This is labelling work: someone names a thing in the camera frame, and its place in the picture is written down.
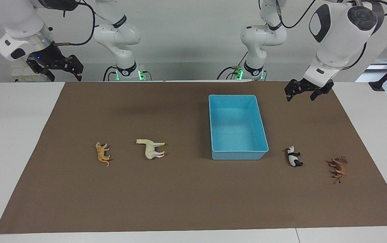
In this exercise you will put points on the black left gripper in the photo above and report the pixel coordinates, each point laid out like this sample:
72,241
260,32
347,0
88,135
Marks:
311,85

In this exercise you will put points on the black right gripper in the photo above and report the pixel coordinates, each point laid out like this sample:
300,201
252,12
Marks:
50,57

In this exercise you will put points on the black and white panda toy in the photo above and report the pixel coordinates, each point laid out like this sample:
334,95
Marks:
293,158

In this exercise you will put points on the brown lion toy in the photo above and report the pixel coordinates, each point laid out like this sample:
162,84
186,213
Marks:
339,167

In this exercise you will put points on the orange tiger toy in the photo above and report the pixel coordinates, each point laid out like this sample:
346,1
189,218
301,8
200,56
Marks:
102,153

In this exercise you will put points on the cream horse toy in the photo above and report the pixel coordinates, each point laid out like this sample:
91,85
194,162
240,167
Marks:
150,150

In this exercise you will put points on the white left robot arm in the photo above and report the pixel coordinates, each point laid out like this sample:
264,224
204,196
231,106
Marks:
338,40

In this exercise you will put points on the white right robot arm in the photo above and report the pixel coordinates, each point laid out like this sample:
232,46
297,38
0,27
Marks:
18,20

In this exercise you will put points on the light blue storage box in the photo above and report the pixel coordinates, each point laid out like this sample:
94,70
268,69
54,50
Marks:
237,125

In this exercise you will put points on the brown table mat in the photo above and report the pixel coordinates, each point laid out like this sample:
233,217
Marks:
180,195

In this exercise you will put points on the white wall socket box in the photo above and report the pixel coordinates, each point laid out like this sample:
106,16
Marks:
28,75

